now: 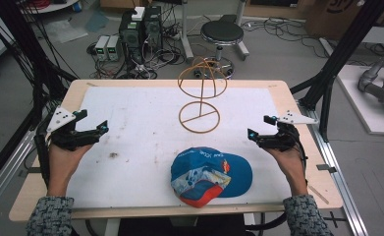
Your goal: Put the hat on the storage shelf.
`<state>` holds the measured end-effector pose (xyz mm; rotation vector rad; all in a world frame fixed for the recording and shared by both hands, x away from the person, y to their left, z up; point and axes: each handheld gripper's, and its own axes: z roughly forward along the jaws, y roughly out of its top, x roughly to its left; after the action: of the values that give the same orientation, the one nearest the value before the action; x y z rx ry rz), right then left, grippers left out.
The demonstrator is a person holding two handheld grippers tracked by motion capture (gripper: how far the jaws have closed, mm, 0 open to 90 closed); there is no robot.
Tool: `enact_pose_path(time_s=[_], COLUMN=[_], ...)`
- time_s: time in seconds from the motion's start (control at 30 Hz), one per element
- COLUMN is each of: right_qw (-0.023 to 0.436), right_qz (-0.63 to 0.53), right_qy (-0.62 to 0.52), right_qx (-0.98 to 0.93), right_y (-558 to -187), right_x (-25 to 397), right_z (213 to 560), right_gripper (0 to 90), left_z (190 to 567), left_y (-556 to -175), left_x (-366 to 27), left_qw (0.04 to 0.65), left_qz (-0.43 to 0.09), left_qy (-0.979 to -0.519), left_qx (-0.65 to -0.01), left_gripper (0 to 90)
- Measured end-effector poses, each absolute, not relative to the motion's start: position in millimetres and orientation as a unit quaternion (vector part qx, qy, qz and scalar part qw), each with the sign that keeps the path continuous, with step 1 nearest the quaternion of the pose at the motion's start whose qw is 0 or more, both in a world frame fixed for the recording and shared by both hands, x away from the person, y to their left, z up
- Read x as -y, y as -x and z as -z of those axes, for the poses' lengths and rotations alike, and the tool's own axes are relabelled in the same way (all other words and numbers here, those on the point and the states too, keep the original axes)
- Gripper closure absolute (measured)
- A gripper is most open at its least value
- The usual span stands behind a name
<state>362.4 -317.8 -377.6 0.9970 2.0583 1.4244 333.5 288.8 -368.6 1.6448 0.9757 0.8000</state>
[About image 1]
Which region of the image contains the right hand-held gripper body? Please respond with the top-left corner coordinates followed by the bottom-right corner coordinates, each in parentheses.
top-left (257, 109), bottom-right (320, 152)

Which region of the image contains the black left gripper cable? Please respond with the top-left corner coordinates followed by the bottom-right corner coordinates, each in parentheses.
top-left (33, 121), bottom-right (53, 189)

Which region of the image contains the cardboard box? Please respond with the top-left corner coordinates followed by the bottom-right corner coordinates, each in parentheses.
top-left (304, 0), bottom-right (384, 41)

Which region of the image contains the black frame post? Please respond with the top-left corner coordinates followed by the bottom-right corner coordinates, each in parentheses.
top-left (0, 0), bottom-right (69, 109)
top-left (291, 0), bottom-right (384, 143)

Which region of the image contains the aluminium rail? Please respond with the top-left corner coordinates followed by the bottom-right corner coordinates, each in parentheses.
top-left (0, 129), bottom-right (36, 219)
top-left (297, 99), bottom-right (369, 236)

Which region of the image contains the black round stool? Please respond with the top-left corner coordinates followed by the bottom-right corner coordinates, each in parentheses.
top-left (199, 19), bottom-right (250, 80)

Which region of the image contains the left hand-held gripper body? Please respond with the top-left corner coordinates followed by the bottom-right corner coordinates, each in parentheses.
top-left (45, 105), bottom-right (99, 152)

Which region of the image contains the blue baseball cap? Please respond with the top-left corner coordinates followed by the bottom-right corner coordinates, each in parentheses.
top-left (170, 146), bottom-right (253, 209)

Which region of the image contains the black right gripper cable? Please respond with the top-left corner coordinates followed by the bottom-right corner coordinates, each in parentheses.
top-left (287, 126), bottom-right (309, 190)

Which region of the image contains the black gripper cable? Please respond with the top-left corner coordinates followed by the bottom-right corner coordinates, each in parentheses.
top-left (287, 126), bottom-right (309, 190)
top-left (33, 121), bottom-right (53, 189)

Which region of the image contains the wire hat stand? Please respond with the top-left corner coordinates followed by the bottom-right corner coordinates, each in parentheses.
top-left (177, 56), bottom-right (229, 135)

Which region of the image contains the grey bench power supply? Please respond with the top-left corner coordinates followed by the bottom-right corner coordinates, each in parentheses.
top-left (94, 34), bottom-right (111, 61)
top-left (106, 34), bottom-right (121, 62)

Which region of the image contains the black computer tower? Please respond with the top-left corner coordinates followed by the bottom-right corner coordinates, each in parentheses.
top-left (142, 5), bottom-right (163, 51)
top-left (118, 10), bottom-right (145, 64)

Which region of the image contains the person's right hand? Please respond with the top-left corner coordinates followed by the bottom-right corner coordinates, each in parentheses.
top-left (265, 147), bottom-right (309, 198)

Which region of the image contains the white platform board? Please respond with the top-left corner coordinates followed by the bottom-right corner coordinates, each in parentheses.
top-left (336, 64), bottom-right (384, 136)

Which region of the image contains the white box on tower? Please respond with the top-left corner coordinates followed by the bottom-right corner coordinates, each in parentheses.
top-left (131, 6), bottom-right (146, 22)

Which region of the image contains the person's left hand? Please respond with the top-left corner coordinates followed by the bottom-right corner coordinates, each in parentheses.
top-left (46, 143), bottom-right (94, 199)

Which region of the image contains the white table mat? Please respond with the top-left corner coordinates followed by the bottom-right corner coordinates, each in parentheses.
top-left (66, 86), bottom-right (285, 209)

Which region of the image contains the bundle of floor cables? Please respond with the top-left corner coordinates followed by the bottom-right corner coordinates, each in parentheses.
top-left (86, 9), bottom-right (193, 81)

